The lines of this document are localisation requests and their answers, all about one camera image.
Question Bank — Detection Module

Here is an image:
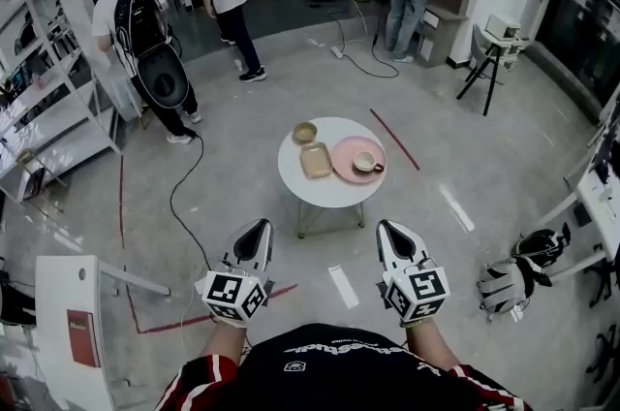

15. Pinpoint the beige rectangular container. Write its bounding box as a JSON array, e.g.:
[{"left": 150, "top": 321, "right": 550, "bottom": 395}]
[{"left": 299, "top": 142, "right": 335, "bottom": 180}]

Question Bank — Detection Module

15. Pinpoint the person's right forearm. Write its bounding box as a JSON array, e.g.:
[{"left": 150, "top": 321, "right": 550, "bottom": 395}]
[{"left": 404, "top": 320, "right": 461, "bottom": 372}]

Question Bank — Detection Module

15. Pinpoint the white kiosk stand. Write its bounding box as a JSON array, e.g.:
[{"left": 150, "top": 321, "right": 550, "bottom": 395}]
[{"left": 35, "top": 254, "right": 171, "bottom": 411}]

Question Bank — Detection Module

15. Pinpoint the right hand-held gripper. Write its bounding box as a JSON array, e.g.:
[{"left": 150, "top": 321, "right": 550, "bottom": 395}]
[{"left": 376, "top": 219, "right": 452, "bottom": 329}]

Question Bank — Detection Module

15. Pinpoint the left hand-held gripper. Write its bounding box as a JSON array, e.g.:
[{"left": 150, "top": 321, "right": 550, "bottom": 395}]
[{"left": 194, "top": 218, "right": 277, "bottom": 329}]

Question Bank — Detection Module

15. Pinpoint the beige round bowl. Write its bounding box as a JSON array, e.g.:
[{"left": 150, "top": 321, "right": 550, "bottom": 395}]
[{"left": 292, "top": 121, "right": 319, "bottom": 145}]

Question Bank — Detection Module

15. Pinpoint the white round table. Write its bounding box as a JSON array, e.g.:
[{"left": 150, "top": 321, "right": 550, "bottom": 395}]
[{"left": 277, "top": 116, "right": 388, "bottom": 239}]

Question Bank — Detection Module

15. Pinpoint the white side desk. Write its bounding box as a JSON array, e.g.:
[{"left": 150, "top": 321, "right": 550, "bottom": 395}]
[{"left": 532, "top": 106, "right": 620, "bottom": 277}]

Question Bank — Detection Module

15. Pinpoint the person's left forearm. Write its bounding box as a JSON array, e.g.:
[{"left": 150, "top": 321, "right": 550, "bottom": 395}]
[{"left": 200, "top": 319, "right": 248, "bottom": 361}]

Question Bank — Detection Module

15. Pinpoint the grey counter cabinet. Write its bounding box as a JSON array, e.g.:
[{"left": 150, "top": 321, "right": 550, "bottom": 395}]
[{"left": 418, "top": 0, "right": 479, "bottom": 69}]

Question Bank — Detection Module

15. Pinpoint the black jersey with red sleeves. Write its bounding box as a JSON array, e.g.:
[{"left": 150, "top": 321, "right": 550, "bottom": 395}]
[{"left": 154, "top": 323, "right": 530, "bottom": 411}]

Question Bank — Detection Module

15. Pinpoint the black office chair base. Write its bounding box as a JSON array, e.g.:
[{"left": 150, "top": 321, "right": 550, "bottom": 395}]
[{"left": 583, "top": 263, "right": 620, "bottom": 385}]

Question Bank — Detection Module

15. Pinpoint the grey and black backpack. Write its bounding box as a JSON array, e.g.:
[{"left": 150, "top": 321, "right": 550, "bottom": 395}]
[{"left": 476, "top": 259, "right": 535, "bottom": 322}]

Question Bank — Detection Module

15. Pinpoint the thin black floor cable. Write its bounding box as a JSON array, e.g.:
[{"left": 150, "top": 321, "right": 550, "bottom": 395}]
[{"left": 327, "top": 0, "right": 401, "bottom": 79}]

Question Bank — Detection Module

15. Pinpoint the large black backpack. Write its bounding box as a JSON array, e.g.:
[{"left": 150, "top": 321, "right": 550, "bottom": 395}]
[{"left": 113, "top": 0, "right": 191, "bottom": 110}]

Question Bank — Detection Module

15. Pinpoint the black-legged stand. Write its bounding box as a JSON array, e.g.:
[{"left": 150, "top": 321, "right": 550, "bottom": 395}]
[{"left": 455, "top": 23, "right": 530, "bottom": 117}]

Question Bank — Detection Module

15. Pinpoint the beige box device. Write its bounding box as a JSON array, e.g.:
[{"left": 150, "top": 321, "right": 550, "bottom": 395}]
[{"left": 484, "top": 14, "right": 522, "bottom": 40}]

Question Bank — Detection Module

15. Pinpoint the cream cup with dark handle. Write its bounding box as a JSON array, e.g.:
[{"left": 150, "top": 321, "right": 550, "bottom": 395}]
[{"left": 352, "top": 150, "right": 387, "bottom": 174}]

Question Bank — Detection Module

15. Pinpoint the white shelf unit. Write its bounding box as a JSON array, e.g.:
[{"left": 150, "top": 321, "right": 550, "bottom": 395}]
[{"left": 0, "top": 0, "right": 123, "bottom": 203}]

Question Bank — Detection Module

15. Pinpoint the pink round plate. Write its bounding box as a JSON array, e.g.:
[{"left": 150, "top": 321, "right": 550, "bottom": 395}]
[{"left": 330, "top": 136, "right": 388, "bottom": 184}]

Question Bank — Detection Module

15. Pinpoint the red floor tape strip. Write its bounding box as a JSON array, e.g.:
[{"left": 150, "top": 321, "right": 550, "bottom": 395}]
[{"left": 369, "top": 109, "right": 421, "bottom": 172}]

